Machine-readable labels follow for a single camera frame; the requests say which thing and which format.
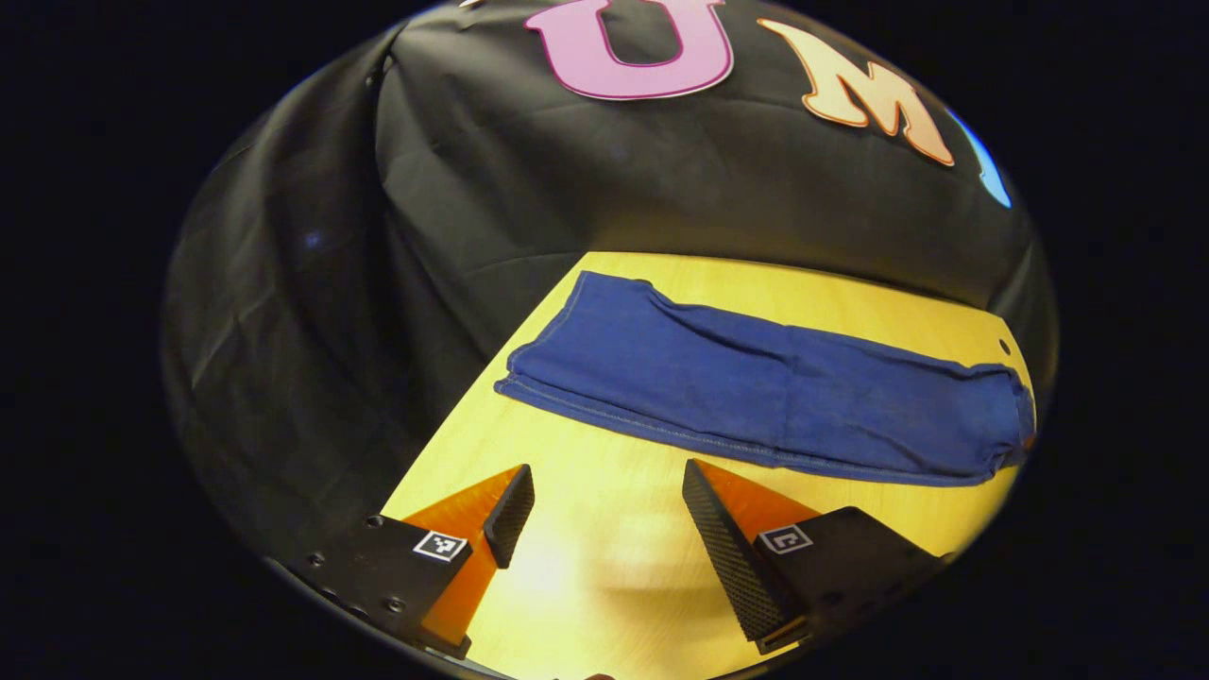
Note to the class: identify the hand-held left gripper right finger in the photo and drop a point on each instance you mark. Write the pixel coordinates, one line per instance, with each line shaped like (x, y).
(732, 557)

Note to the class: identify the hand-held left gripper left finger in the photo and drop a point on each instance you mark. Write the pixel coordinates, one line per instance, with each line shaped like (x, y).
(510, 515)

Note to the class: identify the blue denim jeans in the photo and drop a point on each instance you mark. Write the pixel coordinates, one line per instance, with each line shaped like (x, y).
(756, 387)

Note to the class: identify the black backdrop cloth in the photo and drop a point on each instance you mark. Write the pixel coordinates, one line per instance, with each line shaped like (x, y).
(567, 179)

